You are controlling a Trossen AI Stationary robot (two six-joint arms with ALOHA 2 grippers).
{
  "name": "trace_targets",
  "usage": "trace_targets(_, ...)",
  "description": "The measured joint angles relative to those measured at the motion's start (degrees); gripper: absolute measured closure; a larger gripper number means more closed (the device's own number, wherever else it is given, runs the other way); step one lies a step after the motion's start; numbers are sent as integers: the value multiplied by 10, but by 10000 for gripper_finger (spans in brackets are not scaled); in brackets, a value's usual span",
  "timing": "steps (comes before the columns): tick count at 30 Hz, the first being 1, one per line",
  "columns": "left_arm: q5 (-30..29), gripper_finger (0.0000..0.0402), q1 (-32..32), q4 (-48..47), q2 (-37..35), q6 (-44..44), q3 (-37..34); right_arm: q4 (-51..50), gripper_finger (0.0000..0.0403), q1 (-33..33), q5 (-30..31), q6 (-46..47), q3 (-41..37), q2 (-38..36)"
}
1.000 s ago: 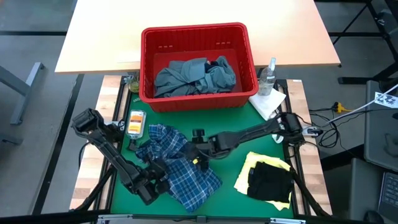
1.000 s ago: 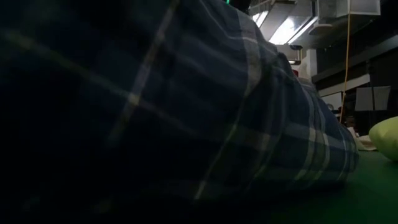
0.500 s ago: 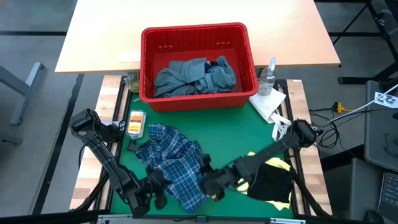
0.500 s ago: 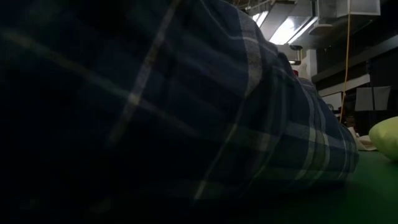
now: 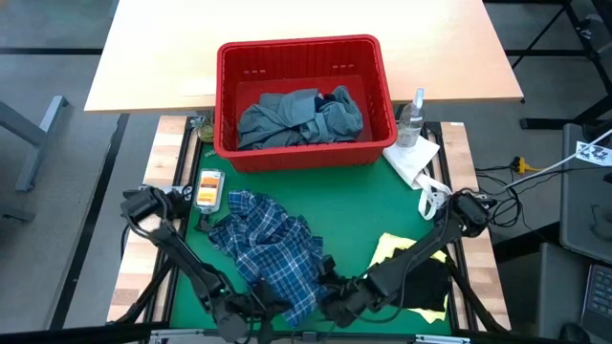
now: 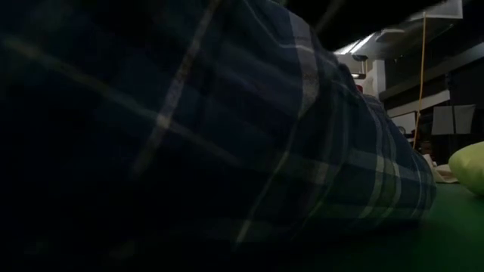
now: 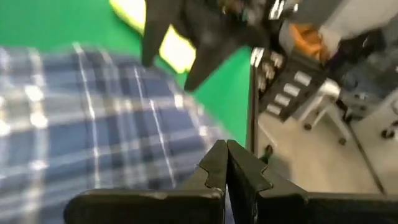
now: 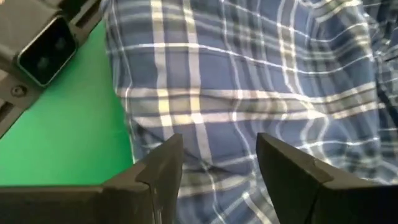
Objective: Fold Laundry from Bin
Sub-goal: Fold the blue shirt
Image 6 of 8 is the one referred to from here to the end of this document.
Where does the blue plaid shirt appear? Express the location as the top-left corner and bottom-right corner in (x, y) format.
(0, 0), (438, 272)

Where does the yellow T-shirt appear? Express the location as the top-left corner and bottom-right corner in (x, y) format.
(448, 141), (484, 196)

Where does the white tote bag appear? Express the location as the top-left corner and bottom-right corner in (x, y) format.
(422, 153), (459, 184)

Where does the grey flat panel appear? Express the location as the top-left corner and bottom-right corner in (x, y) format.
(430, 104), (476, 136)

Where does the yellow cable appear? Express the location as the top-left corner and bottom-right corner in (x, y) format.
(411, 11), (428, 150)

